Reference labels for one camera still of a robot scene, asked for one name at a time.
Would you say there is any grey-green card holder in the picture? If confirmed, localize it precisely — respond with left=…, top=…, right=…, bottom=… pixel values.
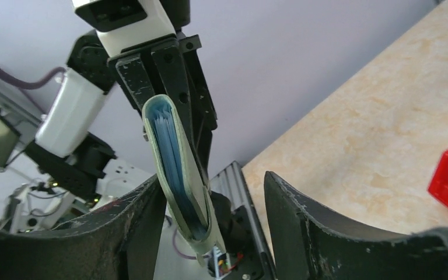
left=142, top=94, right=226, bottom=267

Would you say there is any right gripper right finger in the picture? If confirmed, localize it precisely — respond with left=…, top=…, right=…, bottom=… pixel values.
left=264, top=171, right=448, bottom=279

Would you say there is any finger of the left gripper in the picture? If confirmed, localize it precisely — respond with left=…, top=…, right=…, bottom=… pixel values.
left=115, top=54, right=156, bottom=113
left=151, top=36, right=217, bottom=182

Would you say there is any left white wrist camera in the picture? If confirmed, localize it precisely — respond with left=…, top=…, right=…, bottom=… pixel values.
left=72, top=0, right=176, bottom=57

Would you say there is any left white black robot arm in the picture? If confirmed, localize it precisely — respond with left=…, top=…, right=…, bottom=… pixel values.
left=26, top=1, right=217, bottom=200

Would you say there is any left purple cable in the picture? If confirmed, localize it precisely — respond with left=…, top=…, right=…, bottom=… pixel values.
left=0, top=44, right=68, bottom=92

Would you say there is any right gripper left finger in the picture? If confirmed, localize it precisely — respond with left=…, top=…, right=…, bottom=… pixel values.
left=0, top=176, right=166, bottom=279

